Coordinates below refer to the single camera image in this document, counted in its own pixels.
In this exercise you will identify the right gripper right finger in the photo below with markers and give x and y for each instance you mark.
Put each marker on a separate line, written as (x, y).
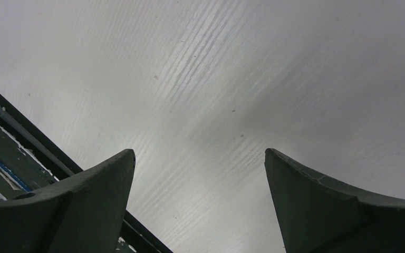
(317, 213)

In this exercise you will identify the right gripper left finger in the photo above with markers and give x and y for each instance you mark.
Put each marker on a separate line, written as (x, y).
(81, 213)

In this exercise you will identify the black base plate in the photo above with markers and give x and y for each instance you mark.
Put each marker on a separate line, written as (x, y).
(30, 161)

